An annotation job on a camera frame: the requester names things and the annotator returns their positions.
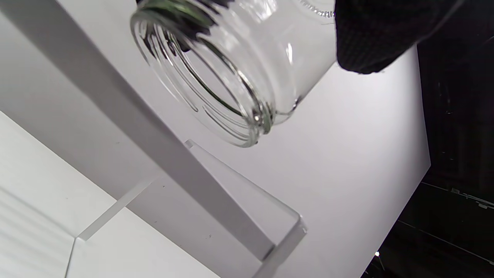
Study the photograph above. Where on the clear glass jar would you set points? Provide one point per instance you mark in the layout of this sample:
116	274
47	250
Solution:
251	58

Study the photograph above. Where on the person's left hand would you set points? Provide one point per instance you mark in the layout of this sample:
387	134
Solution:
378	34

